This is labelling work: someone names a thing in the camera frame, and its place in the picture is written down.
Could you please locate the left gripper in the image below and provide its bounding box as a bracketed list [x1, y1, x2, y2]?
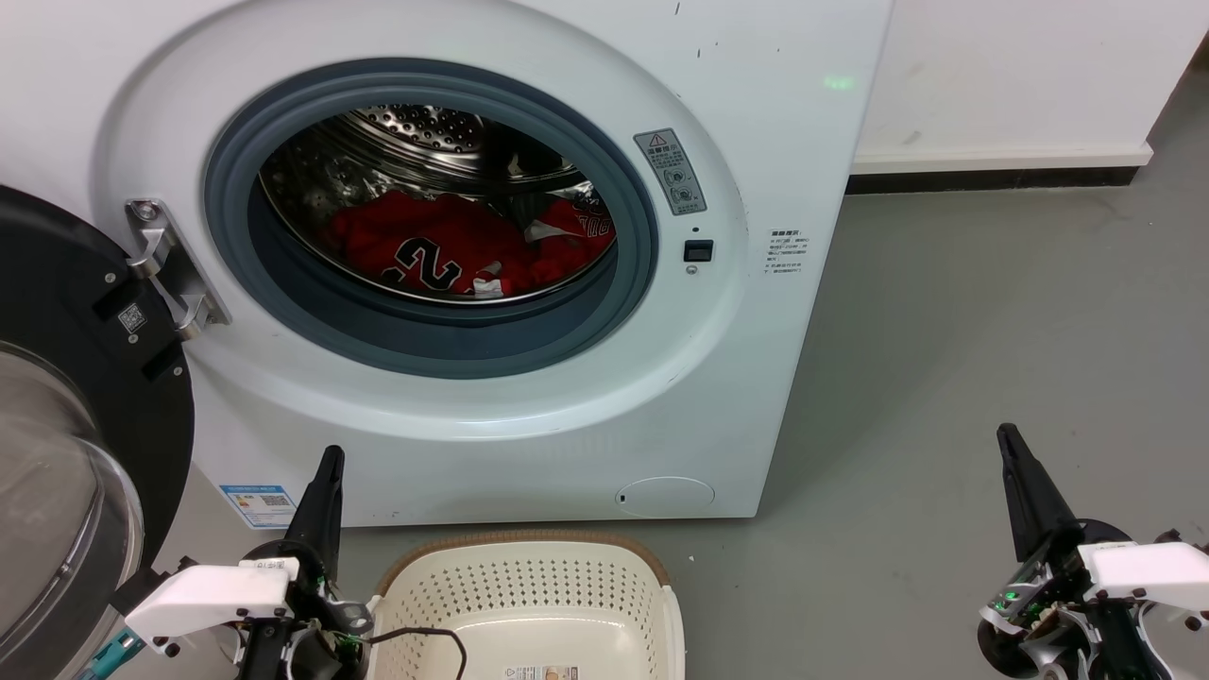
[111, 446, 375, 680]

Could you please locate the steel washing machine drum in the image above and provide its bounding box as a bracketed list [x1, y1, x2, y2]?
[259, 104, 620, 304]

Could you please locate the white baseboard with black strip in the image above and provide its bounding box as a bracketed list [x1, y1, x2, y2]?
[845, 142, 1155, 196]

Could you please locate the grey warning sticker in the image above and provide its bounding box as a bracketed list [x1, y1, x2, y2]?
[633, 128, 707, 217]

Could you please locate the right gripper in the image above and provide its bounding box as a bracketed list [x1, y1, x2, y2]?
[977, 423, 1209, 680]

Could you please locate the metal door hinge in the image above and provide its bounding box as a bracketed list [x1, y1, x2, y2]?
[126, 198, 230, 342]

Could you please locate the thin black looped cable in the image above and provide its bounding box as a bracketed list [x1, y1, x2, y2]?
[364, 626, 469, 680]

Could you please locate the washing machine glass door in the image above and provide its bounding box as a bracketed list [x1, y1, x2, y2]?
[0, 184, 196, 680]

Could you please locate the left teal plug camera cable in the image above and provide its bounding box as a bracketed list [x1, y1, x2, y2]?
[79, 630, 145, 680]

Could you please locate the red basketball jersey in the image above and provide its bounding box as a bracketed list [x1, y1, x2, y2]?
[319, 189, 617, 299]

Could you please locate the grey rubber door gasket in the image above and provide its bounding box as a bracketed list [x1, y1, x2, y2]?
[203, 59, 660, 380]

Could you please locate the white front-load washing machine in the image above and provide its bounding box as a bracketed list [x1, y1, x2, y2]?
[0, 0, 894, 530]

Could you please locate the blue white energy label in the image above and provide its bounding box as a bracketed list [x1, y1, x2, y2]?
[219, 484, 297, 530]

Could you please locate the round white filter cover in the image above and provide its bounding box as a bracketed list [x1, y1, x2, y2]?
[616, 476, 716, 519]

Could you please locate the cream plastic laundry basket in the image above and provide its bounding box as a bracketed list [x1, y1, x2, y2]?
[366, 531, 687, 680]

